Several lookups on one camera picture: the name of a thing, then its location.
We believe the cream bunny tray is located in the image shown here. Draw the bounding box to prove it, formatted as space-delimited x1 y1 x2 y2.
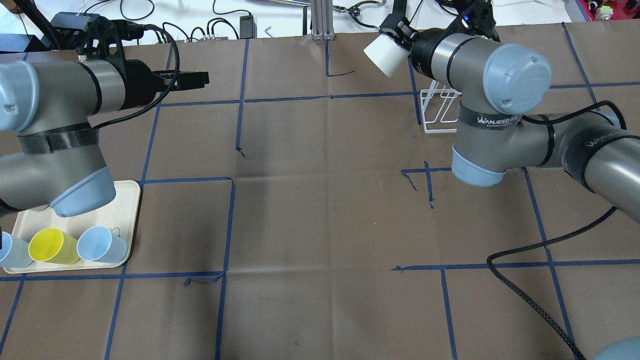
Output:
2 180 142 274

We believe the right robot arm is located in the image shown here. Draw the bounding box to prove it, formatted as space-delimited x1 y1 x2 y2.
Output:
378 4 640 221

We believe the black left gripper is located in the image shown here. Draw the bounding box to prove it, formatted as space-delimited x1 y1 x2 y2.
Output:
77 16 210 110

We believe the white plastic cup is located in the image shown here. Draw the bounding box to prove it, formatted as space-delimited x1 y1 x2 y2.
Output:
363 34 410 78

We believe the yellow plastic cup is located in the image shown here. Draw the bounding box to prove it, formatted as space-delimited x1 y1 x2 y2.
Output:
28 227 80 265

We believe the black power adapter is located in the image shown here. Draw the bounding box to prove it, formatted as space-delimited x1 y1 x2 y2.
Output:
238 14 258 39

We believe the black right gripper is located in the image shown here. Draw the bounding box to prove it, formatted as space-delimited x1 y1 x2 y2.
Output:
380 14 453 78

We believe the light blue plastic cup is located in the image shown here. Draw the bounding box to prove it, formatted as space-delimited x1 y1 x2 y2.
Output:
77 226 128 264

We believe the aluminium frame post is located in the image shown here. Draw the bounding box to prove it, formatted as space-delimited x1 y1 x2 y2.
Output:
310 0 335 41

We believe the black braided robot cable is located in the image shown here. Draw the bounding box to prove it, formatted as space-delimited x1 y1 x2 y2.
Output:
486 100 628 360

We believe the white wire cup rack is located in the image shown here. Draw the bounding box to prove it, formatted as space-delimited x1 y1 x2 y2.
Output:
419 80 462 134

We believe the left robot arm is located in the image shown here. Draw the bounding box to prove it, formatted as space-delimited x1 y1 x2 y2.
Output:
0 16 210 217

